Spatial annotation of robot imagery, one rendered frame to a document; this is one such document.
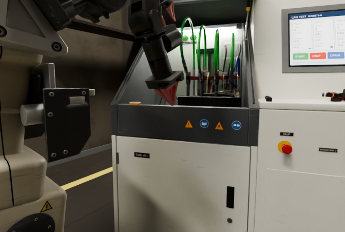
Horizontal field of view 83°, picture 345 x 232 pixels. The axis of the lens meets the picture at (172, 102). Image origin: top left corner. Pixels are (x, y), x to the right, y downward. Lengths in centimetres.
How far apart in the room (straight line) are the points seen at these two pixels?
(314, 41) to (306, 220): 82
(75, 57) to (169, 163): 234
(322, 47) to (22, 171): 125
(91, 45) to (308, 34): 266
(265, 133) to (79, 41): 269
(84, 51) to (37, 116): 264
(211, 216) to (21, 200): 78
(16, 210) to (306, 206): 97
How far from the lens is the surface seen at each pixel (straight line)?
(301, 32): 124
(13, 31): 37
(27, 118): 49
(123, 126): 102
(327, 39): 126
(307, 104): 92
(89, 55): 313
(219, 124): 88
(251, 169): 95
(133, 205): 116
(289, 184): 99
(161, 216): 113
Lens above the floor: 106
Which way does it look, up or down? 6 degrees down
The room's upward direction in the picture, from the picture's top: straight up
